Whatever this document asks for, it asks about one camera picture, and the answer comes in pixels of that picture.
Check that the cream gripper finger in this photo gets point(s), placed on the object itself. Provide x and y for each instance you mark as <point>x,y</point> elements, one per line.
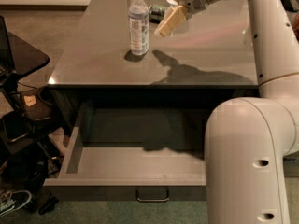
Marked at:
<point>173,18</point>

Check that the clear blue-label plastic bottle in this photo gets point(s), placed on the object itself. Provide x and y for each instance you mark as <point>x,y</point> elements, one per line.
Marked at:
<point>138,15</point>

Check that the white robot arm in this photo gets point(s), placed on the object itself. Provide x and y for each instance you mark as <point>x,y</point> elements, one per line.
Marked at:
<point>247,138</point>

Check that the grey open top drawer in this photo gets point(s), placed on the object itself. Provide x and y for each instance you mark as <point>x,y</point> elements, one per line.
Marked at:
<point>114,152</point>

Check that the green metal can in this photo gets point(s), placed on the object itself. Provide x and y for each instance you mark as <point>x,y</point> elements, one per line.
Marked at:
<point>156,12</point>

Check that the brown box with note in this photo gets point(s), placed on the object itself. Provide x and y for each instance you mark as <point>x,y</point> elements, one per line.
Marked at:
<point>37,103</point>

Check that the black laptop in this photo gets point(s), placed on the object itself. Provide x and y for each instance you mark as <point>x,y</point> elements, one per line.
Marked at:
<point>6,59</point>

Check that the white sneaker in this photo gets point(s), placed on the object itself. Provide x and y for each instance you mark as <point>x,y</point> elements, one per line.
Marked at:
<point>13,200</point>

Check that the metal drawer handle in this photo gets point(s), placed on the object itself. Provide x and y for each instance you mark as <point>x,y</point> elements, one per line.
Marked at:
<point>152,194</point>

